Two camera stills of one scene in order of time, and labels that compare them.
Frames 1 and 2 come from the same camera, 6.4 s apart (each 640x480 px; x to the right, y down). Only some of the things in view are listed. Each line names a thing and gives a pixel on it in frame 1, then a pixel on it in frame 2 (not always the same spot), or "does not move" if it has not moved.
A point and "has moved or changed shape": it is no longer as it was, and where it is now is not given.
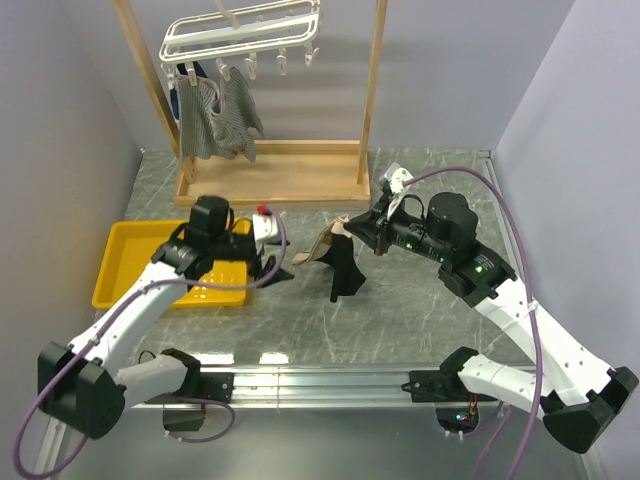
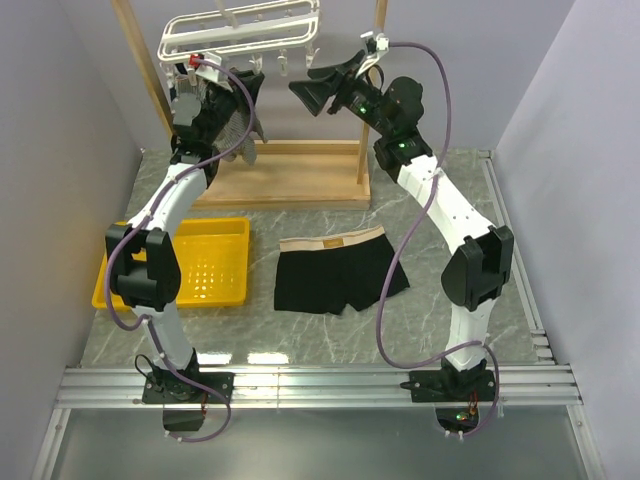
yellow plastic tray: [128, 248] does not move
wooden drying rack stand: [280, 173] does not move
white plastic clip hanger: [262, 29] does not move
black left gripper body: [235, 246] to [221, 105]
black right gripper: [374, 227] to [315, 93]
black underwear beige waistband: [333, 246] has moved or changed shape
